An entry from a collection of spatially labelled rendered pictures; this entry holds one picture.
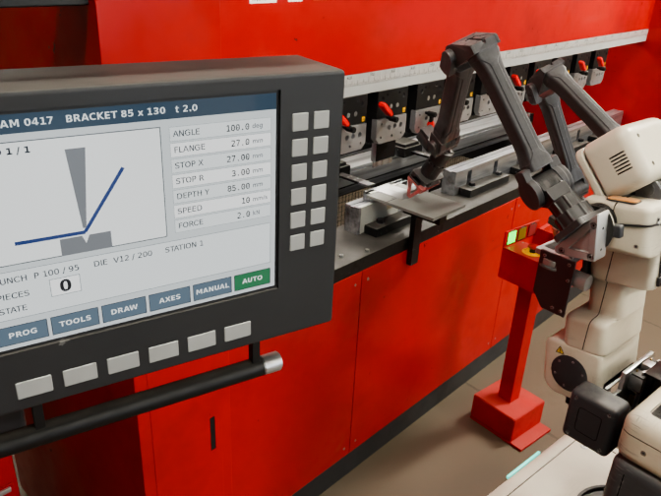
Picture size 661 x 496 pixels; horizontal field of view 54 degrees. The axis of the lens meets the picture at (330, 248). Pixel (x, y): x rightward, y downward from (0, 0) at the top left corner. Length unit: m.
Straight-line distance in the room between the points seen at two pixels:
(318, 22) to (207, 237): 1.07
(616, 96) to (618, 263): 2.42
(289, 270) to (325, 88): 0.24
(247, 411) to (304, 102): 1.23
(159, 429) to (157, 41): 0.82
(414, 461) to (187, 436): 1.18
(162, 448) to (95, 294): 0.84
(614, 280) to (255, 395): 0.99
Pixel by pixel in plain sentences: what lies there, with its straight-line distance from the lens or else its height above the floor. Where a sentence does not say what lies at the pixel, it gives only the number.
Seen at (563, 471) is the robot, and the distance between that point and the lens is 2.27.
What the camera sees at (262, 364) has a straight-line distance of 0.96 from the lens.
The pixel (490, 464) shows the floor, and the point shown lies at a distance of 2.64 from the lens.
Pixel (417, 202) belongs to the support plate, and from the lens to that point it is 2.11.
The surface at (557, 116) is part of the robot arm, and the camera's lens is 2.21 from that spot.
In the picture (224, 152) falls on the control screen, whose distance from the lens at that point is 0.77.
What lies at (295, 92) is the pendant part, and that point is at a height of 1.58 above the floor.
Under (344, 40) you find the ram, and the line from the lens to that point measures 1.87.
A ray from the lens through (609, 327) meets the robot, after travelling 1.79.
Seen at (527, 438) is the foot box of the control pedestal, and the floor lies 0.01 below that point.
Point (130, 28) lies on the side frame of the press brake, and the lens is 1.20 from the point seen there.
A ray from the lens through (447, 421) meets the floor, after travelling 2.78.
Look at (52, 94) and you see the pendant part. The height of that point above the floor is 1.59.
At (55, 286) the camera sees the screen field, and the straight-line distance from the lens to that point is 0.77.
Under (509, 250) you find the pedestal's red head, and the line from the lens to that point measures 2.40.
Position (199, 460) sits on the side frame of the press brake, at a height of 0.59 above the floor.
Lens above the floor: 1.74
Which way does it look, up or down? 25 degrees down
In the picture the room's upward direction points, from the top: 3 degrees clockwise
